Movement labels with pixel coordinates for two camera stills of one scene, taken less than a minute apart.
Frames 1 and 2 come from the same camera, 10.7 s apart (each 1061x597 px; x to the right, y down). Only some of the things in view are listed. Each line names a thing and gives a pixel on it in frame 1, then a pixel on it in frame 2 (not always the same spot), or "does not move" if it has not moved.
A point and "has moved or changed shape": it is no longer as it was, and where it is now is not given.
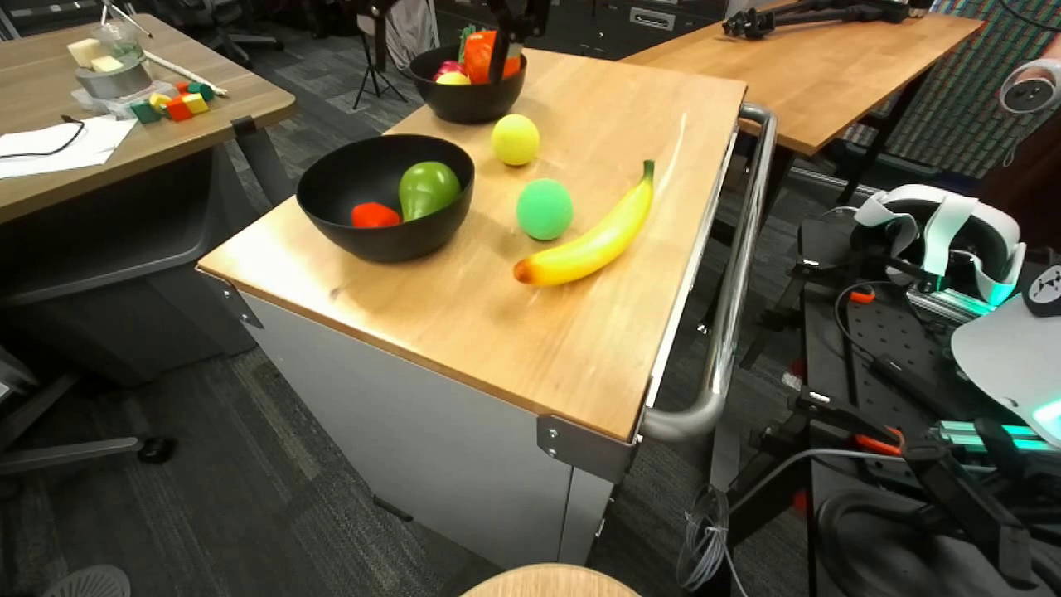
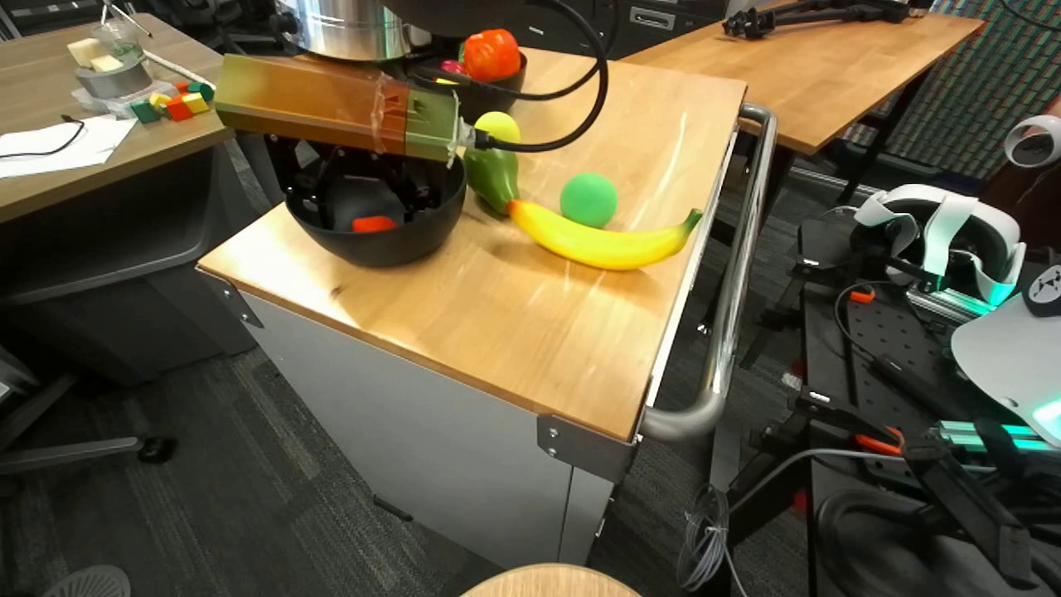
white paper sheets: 69,145 does not move
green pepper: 427,186 → 491,175
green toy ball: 546,208 → 589,196
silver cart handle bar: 736,293 does not move
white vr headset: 973,251 does not move
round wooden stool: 556,583 does not move
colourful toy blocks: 177,103 does not move
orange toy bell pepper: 480,56 does not move
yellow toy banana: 597,251 has moved or changed shape
